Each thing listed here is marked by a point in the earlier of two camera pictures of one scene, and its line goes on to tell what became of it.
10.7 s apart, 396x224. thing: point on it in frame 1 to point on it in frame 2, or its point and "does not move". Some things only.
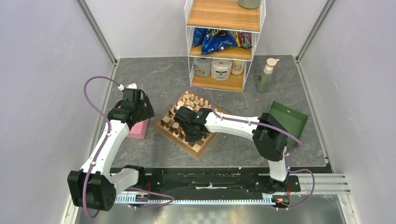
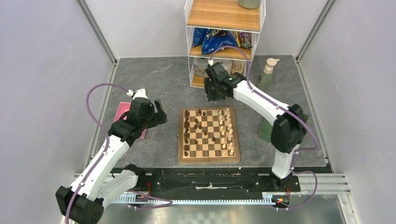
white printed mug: (202, 66) does not move
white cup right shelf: (237, 66) does not move
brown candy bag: (244, 38) does not move
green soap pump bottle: (265, 79) does not move
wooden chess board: (169, 125) to (208, 135)
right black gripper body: (191, 136) to (211, 91)
